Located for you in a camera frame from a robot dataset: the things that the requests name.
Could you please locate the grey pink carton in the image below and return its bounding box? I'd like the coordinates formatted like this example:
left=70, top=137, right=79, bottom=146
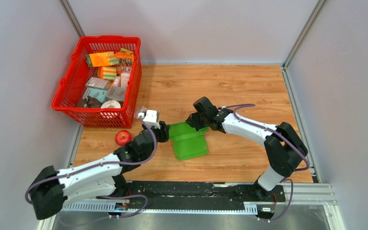
left=106, top=86, right=127, bottom=101

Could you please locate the grey small carton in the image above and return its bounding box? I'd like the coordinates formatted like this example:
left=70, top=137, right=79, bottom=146
left=85, top=77, right=112, bottom=90

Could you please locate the green paper box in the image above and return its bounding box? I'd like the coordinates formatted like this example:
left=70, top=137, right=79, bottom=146
left=169, top=122, right=209, bottom=161

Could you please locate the orange sponge pack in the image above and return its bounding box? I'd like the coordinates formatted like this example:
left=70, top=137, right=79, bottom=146
left=85, top=51, right=119, bottom=67

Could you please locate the white tape roll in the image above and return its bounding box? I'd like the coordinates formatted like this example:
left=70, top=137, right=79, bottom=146
left=101, top=100, right=121, bottom=109

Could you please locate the striped sponge stack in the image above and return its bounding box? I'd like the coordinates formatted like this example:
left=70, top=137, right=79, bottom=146
left=97, top=66, right=117, bottom=81

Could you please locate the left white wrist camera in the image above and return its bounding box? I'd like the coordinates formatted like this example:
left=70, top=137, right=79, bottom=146
left=138, top=110, right=160, bottom=129

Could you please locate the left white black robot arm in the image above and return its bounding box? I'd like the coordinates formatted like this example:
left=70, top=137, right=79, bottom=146
left=24, top=121, right=170, bottom=220

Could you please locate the clear plastic wrapper scrap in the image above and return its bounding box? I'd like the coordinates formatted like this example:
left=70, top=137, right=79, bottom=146
left=134, top=106, right=147, bottom=119

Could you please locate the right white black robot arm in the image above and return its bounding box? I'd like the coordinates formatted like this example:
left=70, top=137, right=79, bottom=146
left=186, top=97, right=310, bottom=201

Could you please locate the teal small carton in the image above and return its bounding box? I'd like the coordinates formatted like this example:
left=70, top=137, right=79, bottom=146
left=82, top=88, right=107, bottom=103

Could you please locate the red plastic basket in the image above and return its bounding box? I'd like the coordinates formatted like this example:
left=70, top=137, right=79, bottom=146
left=51, top=35, right=142, bottom=128

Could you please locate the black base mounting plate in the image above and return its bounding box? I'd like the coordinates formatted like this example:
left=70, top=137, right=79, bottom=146
left=125, top=181, right=286, bottom=211

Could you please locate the red apple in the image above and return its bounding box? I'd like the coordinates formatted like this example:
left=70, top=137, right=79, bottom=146
left=115, top=130, right=133, bottom=146

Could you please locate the aluminium frame rail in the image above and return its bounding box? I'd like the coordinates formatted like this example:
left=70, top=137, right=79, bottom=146
left=38, top=181, right=345, bottom=230

